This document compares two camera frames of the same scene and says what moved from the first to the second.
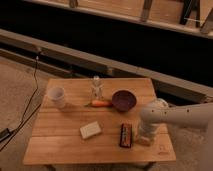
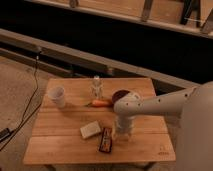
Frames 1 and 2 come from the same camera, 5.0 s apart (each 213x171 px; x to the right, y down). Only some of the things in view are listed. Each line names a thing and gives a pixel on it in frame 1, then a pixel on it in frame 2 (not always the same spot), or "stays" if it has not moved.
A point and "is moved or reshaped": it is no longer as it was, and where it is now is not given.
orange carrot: x=101 y=103 stays
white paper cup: x=56 y=96 stays
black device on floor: x=4 y=134 stays
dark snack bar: x=126 y=135 is moved or reshaped
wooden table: x=92 y=121 stays
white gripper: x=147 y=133 -> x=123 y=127
